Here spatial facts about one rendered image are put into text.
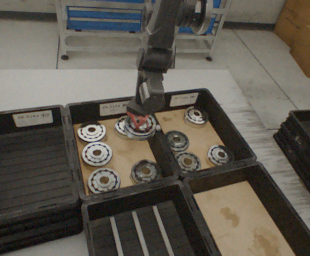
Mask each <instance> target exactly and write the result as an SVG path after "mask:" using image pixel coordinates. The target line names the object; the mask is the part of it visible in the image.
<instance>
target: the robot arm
mask: <svg viewBox="0 0 310 256"><path fill-rule="evenodd" d="M181 4H182V0H156V2H155V7H154V10H153V14H152V17H151V20H150V22H149V24H148V26H147V27H146V30H145V34H144V37H143V39H142V44H141V47H140V48H139V51H138V55H137V58H136V62H135V63H136V67H137V71H138V73H137V81H136V91H135V96H134V97H133V98H132V99H131V100H130V101H129V102H128V104H127V105H126V113H127V114H128V116H129V117H130V118H131V120H132V121H133V123H134V125H135V126H136V127H138V128H139V127H140V126H141V125H142V124H143V123H144V122H145V121H146V120H147V118H149V115H150V114H151V113H152V112H154V111H158V110H160V109H161V108H162V107H164V105H165V99H164V94H165V90H164V86H163V84H162V81H163V80H164V76H163V74H167V71H168V68H171V65H172V63H173V60H174V53H173V50H174V49H173V48H172V46H173V42H174V39H175V38H174V34H175V25H176V20H177V16H178V12H179V9H180V7H181ZM135 117H137V118H139V120H140V122H139V124H137V122H136V119H135Z"/></svg>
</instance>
